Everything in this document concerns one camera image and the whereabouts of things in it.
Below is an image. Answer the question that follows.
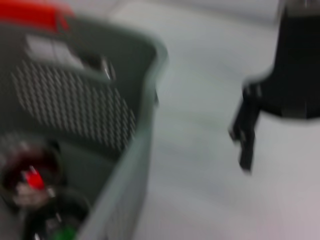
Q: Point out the small red toy brick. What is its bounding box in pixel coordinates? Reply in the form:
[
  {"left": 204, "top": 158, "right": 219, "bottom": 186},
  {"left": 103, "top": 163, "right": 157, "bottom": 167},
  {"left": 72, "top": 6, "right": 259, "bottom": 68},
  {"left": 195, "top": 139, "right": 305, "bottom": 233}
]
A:
[{"left": 21, "top": 165, "right": 46, "bottom": 191}]

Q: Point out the orange bin handle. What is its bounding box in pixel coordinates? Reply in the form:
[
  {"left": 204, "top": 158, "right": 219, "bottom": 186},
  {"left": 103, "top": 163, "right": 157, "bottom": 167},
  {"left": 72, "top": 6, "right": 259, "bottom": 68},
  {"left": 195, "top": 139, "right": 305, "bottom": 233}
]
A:
[{"left": 0, "top": 0, "right": 76, "bottom": 31}]

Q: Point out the glass teacup black holder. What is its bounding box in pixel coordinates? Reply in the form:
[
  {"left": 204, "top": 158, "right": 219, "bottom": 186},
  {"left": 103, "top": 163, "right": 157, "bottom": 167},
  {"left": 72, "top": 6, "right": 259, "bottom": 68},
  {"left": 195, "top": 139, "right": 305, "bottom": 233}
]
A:
[
  {"left": 24, "top": 187, "right": 93, "bottom": 240},
  {"left": 0, "top": 142, "right": 64, "bottom": 209}
]

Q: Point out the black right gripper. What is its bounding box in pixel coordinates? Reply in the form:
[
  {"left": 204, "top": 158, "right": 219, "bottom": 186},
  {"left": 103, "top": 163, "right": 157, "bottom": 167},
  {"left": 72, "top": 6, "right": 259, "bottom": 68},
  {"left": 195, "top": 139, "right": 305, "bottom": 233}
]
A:
[{"left": 241, "top": 0, "right": 320, "bottom": 120}]

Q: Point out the green toy brick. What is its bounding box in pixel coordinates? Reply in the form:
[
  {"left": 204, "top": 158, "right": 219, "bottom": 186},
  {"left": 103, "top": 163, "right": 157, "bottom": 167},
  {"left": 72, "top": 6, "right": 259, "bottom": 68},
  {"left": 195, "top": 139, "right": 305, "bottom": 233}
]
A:
[{"left": 53, "top": 225, "right": 78, "bottom": 240}]

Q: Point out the grey perforated storage bin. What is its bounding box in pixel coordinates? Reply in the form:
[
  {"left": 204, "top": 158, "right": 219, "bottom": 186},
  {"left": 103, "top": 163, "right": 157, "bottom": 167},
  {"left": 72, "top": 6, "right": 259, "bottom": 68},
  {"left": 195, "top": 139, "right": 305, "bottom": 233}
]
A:
[{"left": 0, "top": 14, "right": 170, "bottom": 240}]

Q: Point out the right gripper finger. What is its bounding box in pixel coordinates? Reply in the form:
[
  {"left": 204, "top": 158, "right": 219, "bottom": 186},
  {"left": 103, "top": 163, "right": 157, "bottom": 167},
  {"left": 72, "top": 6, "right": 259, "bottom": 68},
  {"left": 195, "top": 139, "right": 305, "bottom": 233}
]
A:
[{"left": 228, "top": 82, "right": 263, "bottom": 175}]

